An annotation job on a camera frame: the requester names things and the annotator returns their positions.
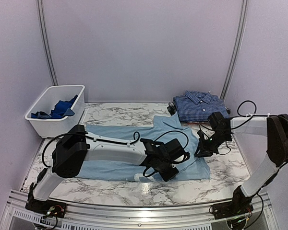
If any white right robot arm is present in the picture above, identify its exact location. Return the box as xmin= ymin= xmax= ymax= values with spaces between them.
xmin=195 ymin=112 xmax=288 ymax=215

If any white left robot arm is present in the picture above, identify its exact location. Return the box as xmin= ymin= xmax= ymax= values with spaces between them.
xmin=28 ymin=125 xmax=190 ymax=213

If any left wall aluminium post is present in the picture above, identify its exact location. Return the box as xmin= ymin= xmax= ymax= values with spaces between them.
xmin=36 ymin=0 xmax=59 ymax=86

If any dark blue garment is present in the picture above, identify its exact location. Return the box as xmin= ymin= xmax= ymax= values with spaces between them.
xmin=31 ymin=95 xmax=78 ymax=119

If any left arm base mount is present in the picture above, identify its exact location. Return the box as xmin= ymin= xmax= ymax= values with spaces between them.
xmin=25 ymin=199 xmax=67 ymax=218

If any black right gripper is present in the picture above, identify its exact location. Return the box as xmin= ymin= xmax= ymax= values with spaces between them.
xmin=194 ymin=131 xmax=230 ymax=157

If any light blue garment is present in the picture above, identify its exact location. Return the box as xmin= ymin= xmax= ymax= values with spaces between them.
xmin=78 ymin=115 xmax=210 ymax=183

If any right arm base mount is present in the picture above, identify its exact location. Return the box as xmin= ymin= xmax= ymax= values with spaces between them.
xmin=209 ymin=185 xmax=255 ymax=219

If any aluminium front frame rail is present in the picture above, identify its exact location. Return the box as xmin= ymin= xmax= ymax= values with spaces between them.
xmin=0 ymin=190 xmax=280 ymax=230

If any white plastic laundry bin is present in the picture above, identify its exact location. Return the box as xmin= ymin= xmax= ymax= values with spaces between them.
xmin=24 ymin=85 xmax=85 ymax=138

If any blue checked shirt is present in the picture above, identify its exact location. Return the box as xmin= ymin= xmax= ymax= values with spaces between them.
xmin=173 ymin=91 xmax=229 ymax=122

